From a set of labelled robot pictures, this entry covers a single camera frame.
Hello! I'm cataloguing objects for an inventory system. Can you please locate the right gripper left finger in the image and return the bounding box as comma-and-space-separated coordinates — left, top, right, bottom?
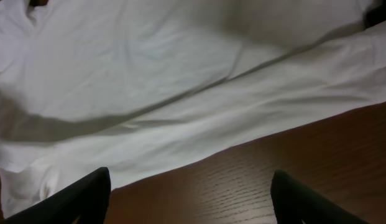
6, 167, 111, 224

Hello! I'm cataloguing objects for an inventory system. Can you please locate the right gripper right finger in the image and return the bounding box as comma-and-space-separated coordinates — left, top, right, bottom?
270, 170, 367, 224

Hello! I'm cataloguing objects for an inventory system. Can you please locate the white t-shirt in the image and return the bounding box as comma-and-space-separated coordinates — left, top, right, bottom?
0, 0, 386, 217

